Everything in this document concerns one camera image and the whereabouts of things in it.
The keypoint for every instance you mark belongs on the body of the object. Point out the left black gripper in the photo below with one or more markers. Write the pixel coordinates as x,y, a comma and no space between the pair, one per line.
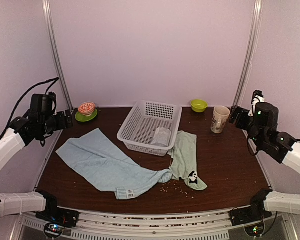
62,125

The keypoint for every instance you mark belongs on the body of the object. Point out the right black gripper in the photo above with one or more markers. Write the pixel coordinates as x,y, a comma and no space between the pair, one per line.
234,114

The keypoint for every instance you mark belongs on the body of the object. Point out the light blue towel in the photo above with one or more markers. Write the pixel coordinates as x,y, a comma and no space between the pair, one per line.
107,168

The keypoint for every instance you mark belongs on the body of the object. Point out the green panda towel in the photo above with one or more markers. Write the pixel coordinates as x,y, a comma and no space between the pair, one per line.
184,161

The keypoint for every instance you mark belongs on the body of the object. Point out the white plastic basket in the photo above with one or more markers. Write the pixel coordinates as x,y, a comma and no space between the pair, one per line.
139,127

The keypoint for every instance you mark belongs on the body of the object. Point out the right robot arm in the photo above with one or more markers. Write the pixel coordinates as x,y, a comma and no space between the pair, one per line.
261,124

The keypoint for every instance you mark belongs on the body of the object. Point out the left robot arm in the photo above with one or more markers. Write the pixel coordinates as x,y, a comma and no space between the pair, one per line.
38,123

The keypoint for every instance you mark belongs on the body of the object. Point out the cream printed mug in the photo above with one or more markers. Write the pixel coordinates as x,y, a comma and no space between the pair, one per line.
219,119

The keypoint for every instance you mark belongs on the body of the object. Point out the green plate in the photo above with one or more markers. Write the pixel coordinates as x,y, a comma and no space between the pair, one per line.
79,117

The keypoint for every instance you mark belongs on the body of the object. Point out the red patterned bowl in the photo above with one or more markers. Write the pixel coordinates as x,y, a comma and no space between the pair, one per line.
87,108

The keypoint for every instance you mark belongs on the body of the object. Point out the lime green bowl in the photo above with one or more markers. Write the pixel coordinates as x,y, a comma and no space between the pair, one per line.
198,105

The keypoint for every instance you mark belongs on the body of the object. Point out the rolled grey towel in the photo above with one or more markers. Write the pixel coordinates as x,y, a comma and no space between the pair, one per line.
161,137

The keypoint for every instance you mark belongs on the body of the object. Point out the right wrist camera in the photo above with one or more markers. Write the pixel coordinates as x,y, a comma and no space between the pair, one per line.
257,97

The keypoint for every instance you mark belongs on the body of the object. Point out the right aluminium frame post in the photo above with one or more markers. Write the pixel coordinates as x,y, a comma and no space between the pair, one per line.
250,51

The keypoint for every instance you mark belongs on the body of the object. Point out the aluminium frame post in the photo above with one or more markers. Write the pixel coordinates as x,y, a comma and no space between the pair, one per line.
250,51
55,53

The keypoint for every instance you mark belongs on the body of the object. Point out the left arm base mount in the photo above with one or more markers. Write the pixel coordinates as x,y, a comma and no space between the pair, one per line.
56,224

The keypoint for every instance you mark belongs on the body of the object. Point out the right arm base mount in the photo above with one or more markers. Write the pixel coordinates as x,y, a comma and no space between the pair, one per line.
250,217

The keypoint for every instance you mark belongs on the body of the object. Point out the front aluminium rail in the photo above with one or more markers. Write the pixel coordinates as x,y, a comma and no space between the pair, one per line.
211,225

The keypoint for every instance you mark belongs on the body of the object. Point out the left aluminium frame post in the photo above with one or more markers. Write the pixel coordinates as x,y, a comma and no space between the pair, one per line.
55,53

